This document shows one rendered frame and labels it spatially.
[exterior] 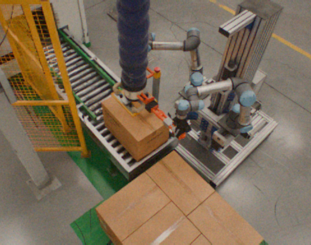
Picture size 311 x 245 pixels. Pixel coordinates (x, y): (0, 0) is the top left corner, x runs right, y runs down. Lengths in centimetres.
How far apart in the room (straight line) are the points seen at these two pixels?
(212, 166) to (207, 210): 75
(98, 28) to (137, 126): 298
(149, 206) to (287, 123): 244
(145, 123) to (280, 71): 291
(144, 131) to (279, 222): 187
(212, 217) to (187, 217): 24
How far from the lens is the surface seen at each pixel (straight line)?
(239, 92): 236
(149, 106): 260
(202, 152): 367
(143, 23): 219
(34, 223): 365
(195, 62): 293
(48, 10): 239
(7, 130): 280
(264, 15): 245
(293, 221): 387
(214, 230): 296
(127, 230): 288
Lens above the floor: 330
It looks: 54 degrees down
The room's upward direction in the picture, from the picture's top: 4 degrees clockwise
